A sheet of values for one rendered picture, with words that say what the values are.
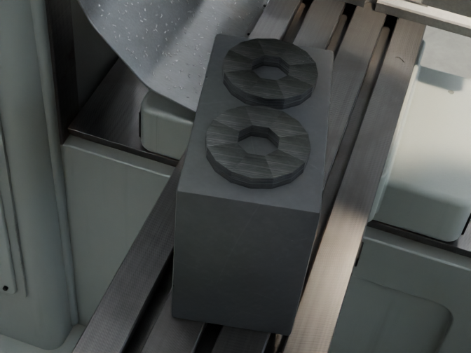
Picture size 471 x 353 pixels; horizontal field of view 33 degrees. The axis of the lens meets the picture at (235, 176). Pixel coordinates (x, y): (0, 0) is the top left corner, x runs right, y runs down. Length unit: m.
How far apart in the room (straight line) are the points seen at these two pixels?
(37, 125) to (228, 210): 0.62
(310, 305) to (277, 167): 0.21
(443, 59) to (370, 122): 1.76
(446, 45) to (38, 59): 1.90
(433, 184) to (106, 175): 0.50
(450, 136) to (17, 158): 0.65
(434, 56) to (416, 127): 1.58
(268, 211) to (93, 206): 0.73
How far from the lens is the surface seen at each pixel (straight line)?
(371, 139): 1.01
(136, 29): 1.14
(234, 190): 0.66
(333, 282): 0.85
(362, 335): 1.40
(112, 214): 1.36
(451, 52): 2.82
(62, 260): 1.49
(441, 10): 1.22
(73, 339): 1.67
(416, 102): 1.25
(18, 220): 1.39
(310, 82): 0.75
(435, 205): 1.13
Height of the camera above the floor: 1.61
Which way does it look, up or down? 46 degrees down
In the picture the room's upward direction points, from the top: 7 degrees clockwise
